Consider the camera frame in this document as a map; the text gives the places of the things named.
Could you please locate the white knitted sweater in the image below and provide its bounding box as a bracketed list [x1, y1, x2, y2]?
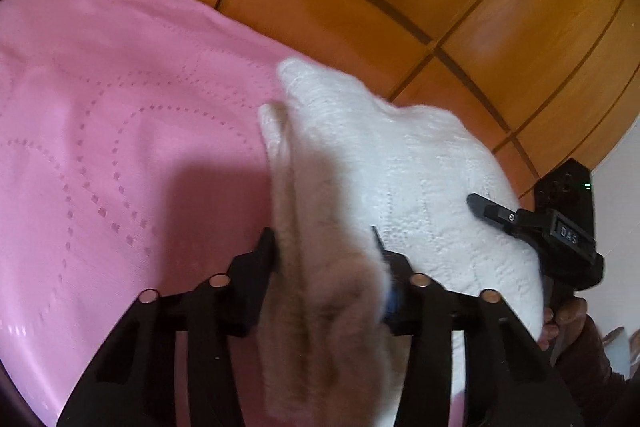
[258, 58, 544, 426]

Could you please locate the person's right hand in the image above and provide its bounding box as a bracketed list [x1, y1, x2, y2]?
[537, 297, 588, 351]

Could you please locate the pink quilted bedspread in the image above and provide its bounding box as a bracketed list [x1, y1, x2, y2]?
[1, 0, 292, 426]

